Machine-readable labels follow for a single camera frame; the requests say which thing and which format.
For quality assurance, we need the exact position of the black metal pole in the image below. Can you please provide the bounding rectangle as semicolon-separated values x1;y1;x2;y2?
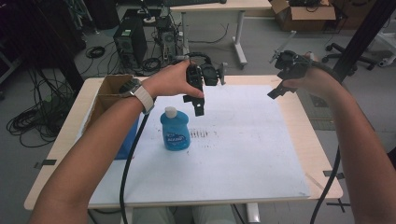
332;0;396;84

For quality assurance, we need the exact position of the coiled black cable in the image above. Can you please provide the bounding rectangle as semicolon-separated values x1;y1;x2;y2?
85;46;106;60
141;57;163;74

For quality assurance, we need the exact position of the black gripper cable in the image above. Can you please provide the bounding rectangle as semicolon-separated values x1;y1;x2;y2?
119;112;151;224
309;60;344;224

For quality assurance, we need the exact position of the dark curtain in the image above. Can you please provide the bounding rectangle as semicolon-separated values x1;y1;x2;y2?
0;0;87;94

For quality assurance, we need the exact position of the grey metal bar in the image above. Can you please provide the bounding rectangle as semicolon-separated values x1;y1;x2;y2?
269;30;298;64

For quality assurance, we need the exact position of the black tape cross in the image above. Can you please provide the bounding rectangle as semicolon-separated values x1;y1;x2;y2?
326;199;351;214

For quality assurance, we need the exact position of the wristwatch with white band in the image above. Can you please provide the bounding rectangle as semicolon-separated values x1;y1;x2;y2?
120;77;156;116

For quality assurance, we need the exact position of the light wooden table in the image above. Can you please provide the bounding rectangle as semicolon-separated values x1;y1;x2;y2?
23;74;344;224

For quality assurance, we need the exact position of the cardboard box with cables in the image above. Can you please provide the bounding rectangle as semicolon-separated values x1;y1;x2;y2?
270;0;337;33

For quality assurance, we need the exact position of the person's left hand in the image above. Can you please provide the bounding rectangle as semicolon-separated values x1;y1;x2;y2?
141;59;205;101

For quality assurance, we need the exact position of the tangle of black floor cables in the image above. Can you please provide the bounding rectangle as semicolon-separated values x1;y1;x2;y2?
6;66;78;149

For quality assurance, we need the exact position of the black office chair base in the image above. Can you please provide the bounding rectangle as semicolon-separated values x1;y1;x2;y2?
321;42;377;71

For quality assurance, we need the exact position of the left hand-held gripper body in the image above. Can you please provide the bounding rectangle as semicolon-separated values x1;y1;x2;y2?
185;51;229;94

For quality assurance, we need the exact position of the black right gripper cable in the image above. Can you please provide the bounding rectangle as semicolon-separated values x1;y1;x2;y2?
309;60;344;224

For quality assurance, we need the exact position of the black tape strip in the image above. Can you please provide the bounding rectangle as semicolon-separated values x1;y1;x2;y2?
322;170;346;181
33;159;58;170

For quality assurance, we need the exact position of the blue bottle with white cap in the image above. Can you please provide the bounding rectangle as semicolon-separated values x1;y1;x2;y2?
160;105;191;152

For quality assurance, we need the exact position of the white desk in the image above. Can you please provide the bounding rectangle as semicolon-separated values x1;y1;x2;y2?
169;0;273;70

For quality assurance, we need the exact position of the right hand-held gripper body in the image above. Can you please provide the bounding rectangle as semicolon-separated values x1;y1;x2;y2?
274;49;313;80

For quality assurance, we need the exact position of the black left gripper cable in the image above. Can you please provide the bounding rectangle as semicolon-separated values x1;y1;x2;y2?
119;112;151;224

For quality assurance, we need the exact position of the large black computer tower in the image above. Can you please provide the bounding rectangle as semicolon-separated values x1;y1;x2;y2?
112;15;149;71

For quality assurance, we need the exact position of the open cardboard box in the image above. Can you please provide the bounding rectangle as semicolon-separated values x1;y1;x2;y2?
83;74;142;134

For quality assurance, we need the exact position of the person's right hand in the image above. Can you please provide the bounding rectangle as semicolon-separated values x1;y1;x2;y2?
281;51;344;99

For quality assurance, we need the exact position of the blue plastic bag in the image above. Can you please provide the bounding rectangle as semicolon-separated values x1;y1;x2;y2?
114;115;141;161

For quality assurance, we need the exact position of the white board mat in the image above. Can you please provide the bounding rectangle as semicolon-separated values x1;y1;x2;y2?
78;84;312;207

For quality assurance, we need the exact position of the small black computer tower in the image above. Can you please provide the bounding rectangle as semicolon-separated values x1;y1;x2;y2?
155;17;179;61

